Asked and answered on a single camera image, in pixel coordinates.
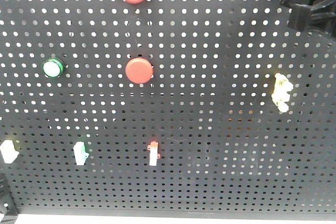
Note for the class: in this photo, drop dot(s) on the red white rocker switch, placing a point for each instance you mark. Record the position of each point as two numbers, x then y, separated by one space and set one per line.
154 155

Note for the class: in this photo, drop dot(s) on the left black clamp bracket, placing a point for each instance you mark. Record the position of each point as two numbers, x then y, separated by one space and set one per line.
9 212

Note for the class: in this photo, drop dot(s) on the black perforated pegboard panel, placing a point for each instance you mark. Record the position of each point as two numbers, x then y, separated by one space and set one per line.
226 150

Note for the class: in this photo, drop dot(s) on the lower red push button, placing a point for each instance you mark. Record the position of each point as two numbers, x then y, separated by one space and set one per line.
139 70

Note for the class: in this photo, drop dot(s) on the green white rocker switch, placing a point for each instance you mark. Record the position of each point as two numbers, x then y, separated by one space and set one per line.
80 153

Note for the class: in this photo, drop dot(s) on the white standing desk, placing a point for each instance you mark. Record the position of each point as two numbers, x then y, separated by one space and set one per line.
31 219

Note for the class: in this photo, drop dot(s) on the yellow toggle switch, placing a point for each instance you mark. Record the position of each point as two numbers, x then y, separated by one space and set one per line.
280 95

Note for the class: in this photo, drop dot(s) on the green illuminated push button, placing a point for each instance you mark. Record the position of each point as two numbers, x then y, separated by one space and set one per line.
53 67

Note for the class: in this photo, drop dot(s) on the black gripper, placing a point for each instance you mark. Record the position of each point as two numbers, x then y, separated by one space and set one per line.
311 15

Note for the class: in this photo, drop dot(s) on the cream rocker switch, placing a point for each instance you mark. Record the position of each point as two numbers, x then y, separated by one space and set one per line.
8 152

